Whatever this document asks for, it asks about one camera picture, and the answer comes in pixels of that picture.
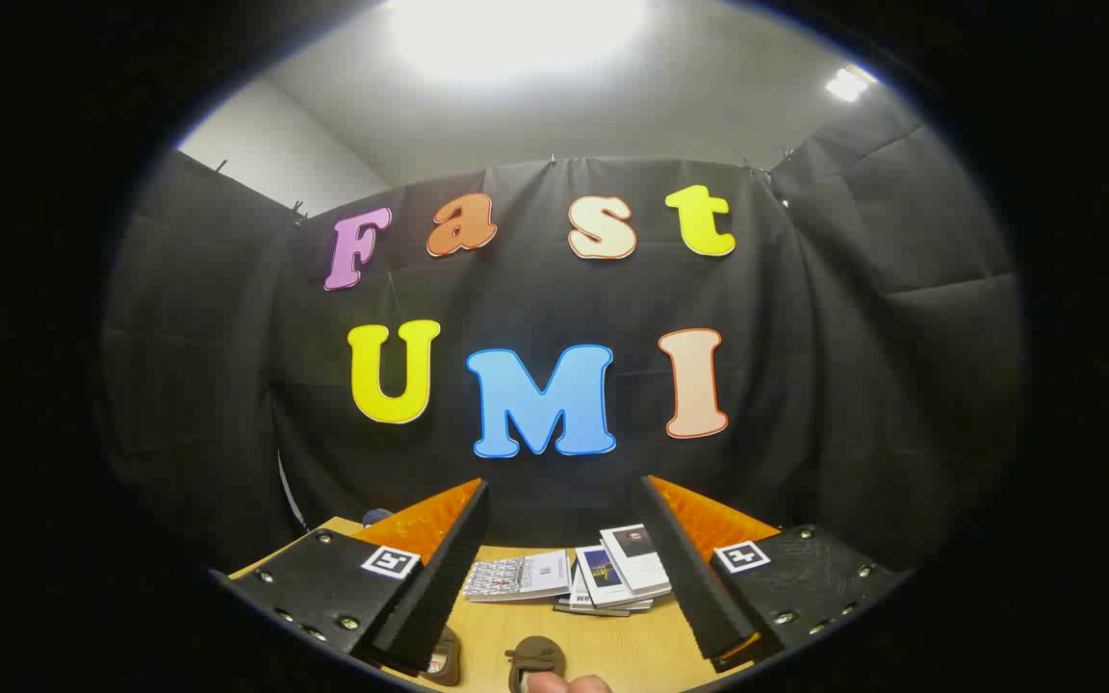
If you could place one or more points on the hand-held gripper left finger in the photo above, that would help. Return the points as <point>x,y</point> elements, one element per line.
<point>444,577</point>

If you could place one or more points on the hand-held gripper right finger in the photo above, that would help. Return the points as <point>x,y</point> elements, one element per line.
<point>684,568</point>

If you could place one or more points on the brown fuzzy shoe with bow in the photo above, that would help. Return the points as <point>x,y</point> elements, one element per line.
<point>535,654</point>
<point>446,654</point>

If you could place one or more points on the white book with dark picture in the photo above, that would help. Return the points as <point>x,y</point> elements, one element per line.
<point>639,563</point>

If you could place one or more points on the grey patterned book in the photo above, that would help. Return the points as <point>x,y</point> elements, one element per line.
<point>516,577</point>

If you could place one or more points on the white book with blue picture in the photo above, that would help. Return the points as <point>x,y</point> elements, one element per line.
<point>603,577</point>

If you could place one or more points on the dark grey book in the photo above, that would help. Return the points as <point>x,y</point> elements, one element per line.
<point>574,607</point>

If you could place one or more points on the small ceiling light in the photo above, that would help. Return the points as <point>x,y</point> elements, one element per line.
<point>848,85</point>

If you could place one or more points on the large ceiling light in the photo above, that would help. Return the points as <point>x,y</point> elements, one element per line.
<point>516,34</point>

